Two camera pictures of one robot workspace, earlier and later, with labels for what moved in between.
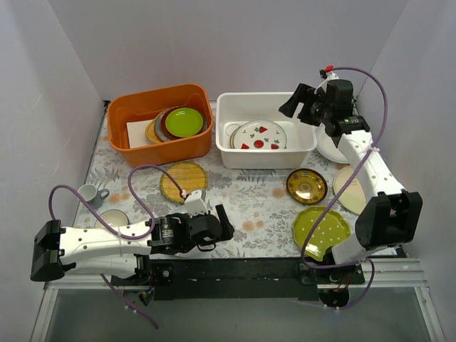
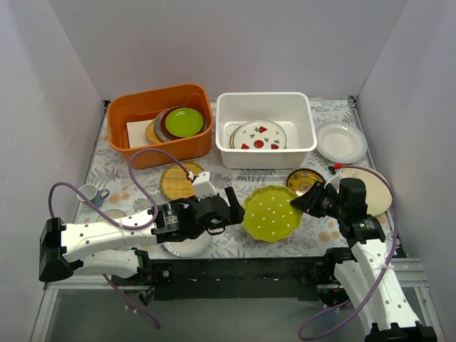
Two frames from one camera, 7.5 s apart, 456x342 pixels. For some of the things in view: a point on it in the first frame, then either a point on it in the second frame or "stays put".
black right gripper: x=308 y=110 → x=318 y=199
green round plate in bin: x=184 y=122 stays put
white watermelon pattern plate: x=261 y=135 stays put
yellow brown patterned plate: x=306 y=186 stays put
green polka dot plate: x=331 y=229 → x=268 y=214
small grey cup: x=92 y=195 stays put
